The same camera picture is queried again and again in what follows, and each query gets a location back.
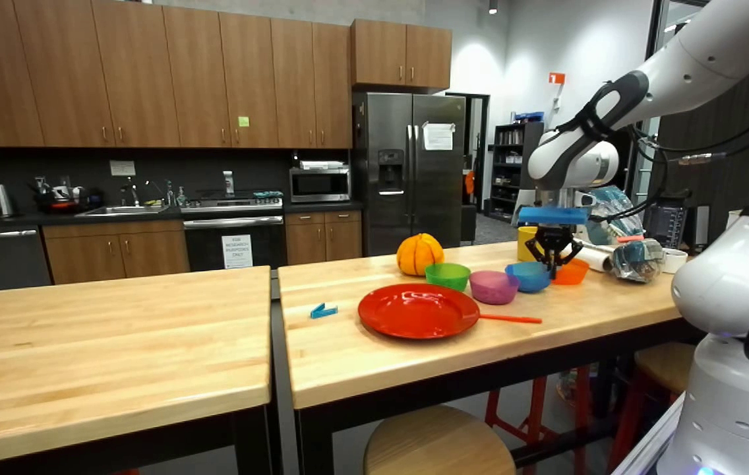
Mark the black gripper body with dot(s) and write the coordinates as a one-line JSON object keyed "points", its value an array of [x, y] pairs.
{"points": [[552, 235]]}

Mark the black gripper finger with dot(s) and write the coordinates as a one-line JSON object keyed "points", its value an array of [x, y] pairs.
{"points": [[571, 255], [540, 259]]}

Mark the blue plastic bowl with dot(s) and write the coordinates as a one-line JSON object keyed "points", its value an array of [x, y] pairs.
{"points": [[528, 281]]}

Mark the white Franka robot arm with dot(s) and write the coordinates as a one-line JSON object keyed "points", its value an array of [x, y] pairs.
{"points": [[744, 272]]}

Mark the orange plastic bowl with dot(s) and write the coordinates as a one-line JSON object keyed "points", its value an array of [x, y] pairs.
{"points": [[573, 274]]}

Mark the purple plastic bowl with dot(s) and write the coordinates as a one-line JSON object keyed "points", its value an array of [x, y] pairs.
{"points": [[495, 288]]}

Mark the large plastic bag blue contents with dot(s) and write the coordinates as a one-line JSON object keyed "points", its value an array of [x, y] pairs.
{"points": [[615, 215]]}

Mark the green plastic bowl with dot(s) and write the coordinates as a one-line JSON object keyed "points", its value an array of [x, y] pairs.
{"points": [[449, 277]]}

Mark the white paper towel roll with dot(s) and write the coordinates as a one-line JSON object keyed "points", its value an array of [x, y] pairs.
{"points": [[598, 259]]}

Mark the small clear plastic bag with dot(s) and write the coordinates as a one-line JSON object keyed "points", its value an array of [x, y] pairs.
{"points": [[633, 261]]}

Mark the thin orange stick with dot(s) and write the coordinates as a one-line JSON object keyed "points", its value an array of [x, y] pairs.
{"points": [[511, 318]]}

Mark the black bookshelf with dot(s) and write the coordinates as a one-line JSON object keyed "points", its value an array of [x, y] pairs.
{"points": [[511, 171]]}

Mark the black countertop device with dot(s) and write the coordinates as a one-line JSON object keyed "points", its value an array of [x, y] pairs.
{"points": [[680, 226]]}

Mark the orange toy pumpkin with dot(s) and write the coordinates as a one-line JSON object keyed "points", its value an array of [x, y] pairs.
{"points": [[421, 255]]}

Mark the red plastic plate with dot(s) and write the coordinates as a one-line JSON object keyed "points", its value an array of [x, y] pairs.
{"points": [[417, 313]]}

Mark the wooden stool red legs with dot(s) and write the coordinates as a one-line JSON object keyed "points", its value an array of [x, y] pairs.
{"points": [[666, 364]]}

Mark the stainless steel refrigerator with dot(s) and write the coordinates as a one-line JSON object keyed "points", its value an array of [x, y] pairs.
{"points": [[409, 185]]}

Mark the paper sheet on refrigerator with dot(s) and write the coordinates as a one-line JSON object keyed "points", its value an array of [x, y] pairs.
{"points": [[438, 136]]}

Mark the red metal stool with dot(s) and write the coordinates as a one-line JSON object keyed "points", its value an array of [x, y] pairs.
{"points": [[535, 413]]}

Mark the round wooden stool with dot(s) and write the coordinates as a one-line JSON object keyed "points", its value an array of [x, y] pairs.
{"points": [[437, 445]]}

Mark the narrow brown base cabinet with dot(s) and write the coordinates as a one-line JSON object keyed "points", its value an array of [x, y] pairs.
{"points": [[324, 235]]}

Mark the small blue clip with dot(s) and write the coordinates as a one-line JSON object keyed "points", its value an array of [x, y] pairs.
{"points": [[324, 309]]}

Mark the steel microwave oven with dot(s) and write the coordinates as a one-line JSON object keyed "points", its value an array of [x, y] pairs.
{"points": [[318, 185]]}

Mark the brown cabinet above refrigerator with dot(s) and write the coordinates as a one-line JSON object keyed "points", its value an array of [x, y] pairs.
{"points": [[403, 54]]}

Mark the paper sheet on oven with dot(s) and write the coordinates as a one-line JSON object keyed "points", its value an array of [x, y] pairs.
{"points": [[238, 251]]}

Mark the green sticky note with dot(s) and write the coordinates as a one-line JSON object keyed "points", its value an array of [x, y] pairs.
{"points": [[244, 123]]}

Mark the black built-in oven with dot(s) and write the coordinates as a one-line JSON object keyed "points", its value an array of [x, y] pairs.
{"points": [[204, 240]]}

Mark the kitchen sink with faucet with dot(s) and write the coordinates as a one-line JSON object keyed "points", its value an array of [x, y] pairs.
{"points": [[119, 210]]}

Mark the wide brown base cabinet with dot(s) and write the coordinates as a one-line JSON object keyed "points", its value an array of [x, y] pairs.
{"points": [[115, 251]]}

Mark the steel electric kettle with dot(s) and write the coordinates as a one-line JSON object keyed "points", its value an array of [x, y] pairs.
{"points": [[2, 200]]}

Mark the blue taped wrist camera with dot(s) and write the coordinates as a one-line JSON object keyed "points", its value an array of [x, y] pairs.
{"points": [[550, 215]]}

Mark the orange wall sign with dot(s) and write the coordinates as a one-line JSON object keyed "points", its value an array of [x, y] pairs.
{"points": [[557, 76]]}

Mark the white wall outlet plate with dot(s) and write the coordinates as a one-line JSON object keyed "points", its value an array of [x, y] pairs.
{"points": [[123, 166]]}

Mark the brown wall cabinets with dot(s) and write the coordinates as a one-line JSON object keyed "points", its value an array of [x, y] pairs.
{"points": [[146, 69]]}

